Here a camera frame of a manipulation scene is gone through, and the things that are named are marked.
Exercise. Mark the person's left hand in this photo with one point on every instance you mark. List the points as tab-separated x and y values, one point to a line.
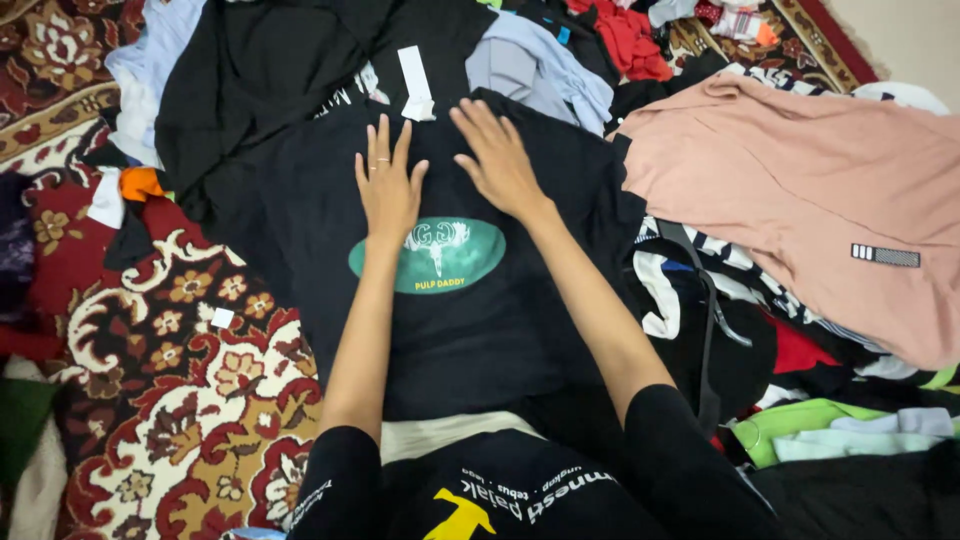
390	202

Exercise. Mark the person's right hand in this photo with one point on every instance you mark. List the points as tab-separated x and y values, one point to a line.
502	172

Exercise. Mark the black t-shirt green oval print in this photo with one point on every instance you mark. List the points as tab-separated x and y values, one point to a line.
457	352

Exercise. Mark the grey lavender garment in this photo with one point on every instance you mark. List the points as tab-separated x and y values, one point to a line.
540	67

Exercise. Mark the long white paper tag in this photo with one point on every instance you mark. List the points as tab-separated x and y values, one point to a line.
415	79

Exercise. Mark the black garment with white print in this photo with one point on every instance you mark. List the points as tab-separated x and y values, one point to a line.
262	75

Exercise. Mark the red garment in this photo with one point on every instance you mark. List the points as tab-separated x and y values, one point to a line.
630	41

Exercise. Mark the small white paper tag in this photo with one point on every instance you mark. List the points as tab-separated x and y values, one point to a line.
223	318

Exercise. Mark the beige cloth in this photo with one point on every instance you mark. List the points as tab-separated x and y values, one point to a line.
442	435

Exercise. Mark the orange cloth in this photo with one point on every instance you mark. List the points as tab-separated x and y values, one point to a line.
141	184

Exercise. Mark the black white striped garment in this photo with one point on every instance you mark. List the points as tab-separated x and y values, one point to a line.
739	259

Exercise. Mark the light blue garment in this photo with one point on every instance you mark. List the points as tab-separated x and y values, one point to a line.
150	75

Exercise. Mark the pink white patterned cloth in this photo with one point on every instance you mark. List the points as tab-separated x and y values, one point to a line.
739	22

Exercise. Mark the small white cloth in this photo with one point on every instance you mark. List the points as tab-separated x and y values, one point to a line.
107	202

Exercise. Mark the peach pink garment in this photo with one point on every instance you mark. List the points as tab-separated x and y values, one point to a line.
787	172

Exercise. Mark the red floral patterned carpet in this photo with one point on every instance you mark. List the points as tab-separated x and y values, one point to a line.
195	420

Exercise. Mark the person's black printed shirt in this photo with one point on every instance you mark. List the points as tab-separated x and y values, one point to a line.
570	495

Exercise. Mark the bright red cloth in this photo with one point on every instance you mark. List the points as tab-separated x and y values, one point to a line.
799	352

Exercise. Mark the lime green garment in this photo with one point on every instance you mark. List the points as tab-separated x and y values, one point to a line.
787	420

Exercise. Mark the dark purple cloth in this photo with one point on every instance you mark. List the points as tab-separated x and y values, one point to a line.
15	247

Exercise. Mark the dark green cloth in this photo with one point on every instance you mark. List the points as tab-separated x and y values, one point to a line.
22	427

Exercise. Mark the pale mint garment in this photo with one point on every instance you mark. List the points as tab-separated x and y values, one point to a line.
862	442

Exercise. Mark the cream fleece cloth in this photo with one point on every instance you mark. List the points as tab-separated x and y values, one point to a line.
37	502

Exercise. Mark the plain black garment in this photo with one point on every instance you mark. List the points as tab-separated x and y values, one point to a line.
862	499

